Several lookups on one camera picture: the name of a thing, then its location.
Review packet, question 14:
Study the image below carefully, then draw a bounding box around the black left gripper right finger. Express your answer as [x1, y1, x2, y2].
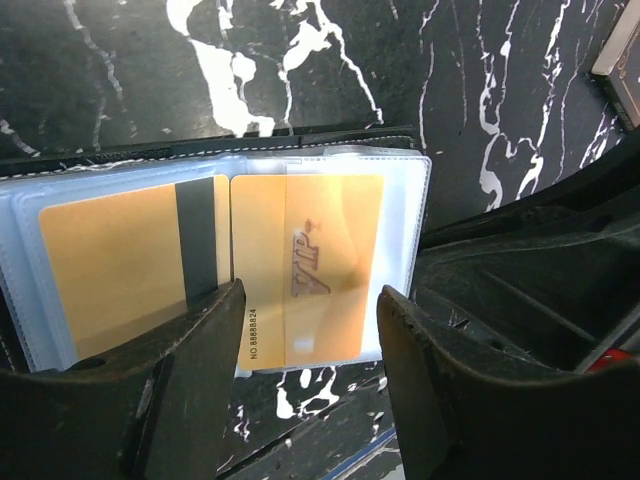
[377, 286, 639, 479]

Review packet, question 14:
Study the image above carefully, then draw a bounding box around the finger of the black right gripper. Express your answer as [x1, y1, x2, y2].
[412, 149, 639, 372]

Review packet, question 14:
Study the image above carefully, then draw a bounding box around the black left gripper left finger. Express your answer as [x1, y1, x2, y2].
[1, 281, 246, 479]

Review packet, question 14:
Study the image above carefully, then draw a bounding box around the gold magnetic stripe card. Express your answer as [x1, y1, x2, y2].
[38, 175, 232, 360]

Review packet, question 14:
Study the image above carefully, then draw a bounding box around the blue credit card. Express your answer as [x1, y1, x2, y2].
[1, 131, 432, 376]

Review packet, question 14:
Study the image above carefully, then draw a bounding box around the gold VIP card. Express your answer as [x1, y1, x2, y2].
[230, 174, 384, 371]

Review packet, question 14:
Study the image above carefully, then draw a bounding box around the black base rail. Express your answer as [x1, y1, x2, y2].
[217, 387, 395, 479]

